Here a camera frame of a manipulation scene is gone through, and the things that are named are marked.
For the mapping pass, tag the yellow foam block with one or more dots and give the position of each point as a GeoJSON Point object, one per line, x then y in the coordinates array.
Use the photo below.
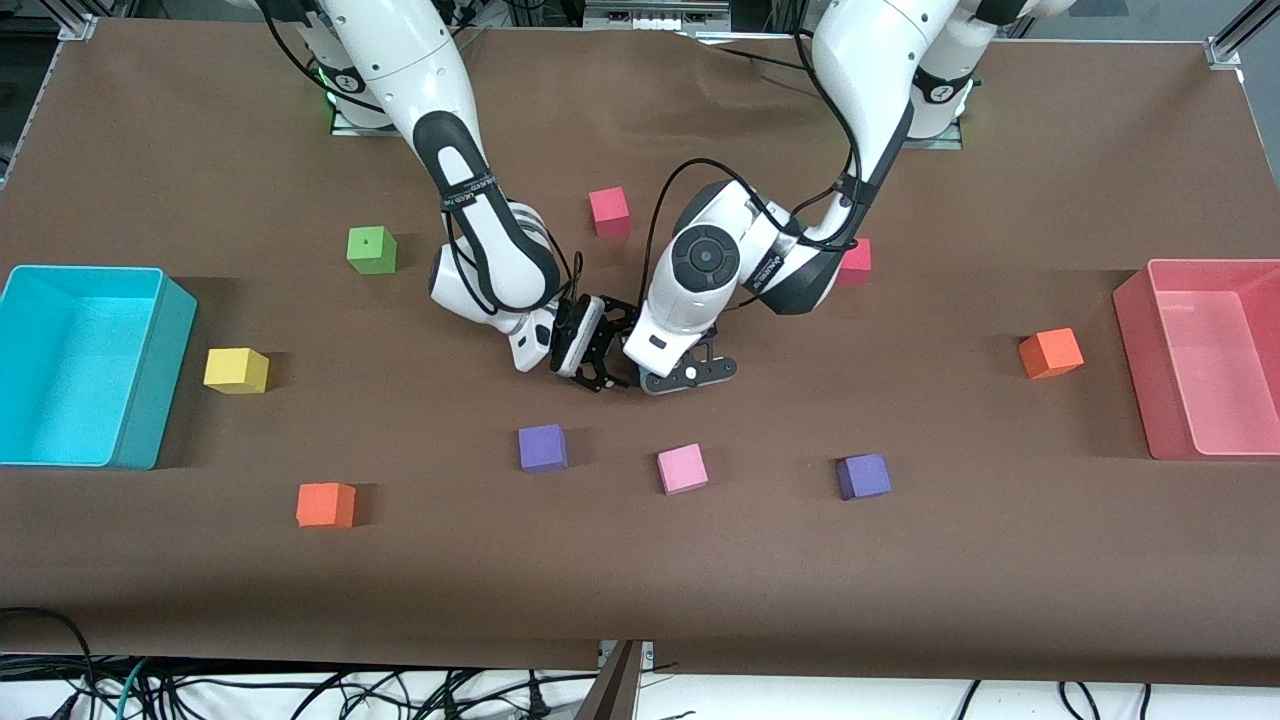
{"type": "Point", "coordinates": [236, 370]}

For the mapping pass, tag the green foam block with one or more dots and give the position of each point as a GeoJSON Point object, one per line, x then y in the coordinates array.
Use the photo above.
{"type": "Point", "coordinates": [370, 250]}

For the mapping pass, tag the red foam block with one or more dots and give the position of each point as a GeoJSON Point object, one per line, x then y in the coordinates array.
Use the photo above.
{"type": "Point", "coordinates": [858, 262]}
{"type": "Point", "coordinates": [610, 212]}

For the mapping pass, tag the cyan plastic bin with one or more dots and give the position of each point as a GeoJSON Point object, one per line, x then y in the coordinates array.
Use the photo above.
{"type": "Point", "coordinates": [70, 370]}

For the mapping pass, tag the grey power strip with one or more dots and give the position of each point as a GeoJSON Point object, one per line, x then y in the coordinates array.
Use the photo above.
{"type": "Point", "coordinates": [655, 15]}

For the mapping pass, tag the pink foam block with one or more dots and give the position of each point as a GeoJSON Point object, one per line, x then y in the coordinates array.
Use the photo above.
{"type": "Point", "coordinates": [683, 469]}

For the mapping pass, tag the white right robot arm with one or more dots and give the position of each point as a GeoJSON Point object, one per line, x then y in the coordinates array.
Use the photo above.
{"type": "Point", "coordinates": [400, 50]}

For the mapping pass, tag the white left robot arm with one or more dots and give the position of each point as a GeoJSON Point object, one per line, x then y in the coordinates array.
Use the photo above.
{"type": "Point", "coordinates": [870, 60]}

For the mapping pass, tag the orange foam block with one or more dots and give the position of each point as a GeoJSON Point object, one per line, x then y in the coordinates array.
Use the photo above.
{"type": "Point", "coordinates": [1050, 353]}
{"type": "Point", "coordinates": [325, 505]}

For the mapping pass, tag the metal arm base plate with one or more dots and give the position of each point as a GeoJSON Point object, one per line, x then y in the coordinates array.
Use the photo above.
{"type": "Point", "coordinates": [940, 143]}
{"type": "Point", "coordinates": [350, 125]}

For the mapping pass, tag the aluminium corner bracket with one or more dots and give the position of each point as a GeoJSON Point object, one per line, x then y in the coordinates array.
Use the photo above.
{"type": "Point", "coordinates": [78, 27]}

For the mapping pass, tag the small metal bracket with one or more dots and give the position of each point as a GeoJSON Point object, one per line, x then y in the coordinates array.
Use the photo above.
{"type": "Point", "coordinates": [648, 655]}

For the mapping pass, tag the brown table cover sheet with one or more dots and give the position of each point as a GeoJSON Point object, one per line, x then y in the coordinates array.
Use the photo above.
{"type": "Point", "coordinates": [640, 580]}

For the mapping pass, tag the purple foam block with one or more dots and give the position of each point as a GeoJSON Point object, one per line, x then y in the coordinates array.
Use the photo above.
{"type": "Point", "coordinates": [864, 477]}
{"type": "Point", "coordinates": [542, 448]}

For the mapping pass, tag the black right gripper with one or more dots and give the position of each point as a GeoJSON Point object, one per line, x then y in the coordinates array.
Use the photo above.
{"type": "Point", "coordinates": [583, 337]}

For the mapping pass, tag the aluminium frame profile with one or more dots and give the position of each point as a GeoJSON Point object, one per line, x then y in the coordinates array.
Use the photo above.
{"type": "Point", "coordinates": [1240, 35]}

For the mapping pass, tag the dark slanted post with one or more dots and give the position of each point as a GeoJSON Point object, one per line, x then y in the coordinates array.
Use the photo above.
{"type": "Point", "coordinates": [615, 695]}

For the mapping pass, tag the pink plastic bin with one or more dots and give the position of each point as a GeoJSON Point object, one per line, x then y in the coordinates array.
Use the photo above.
{"type": "Point", "coordinates": [1200, 350]}

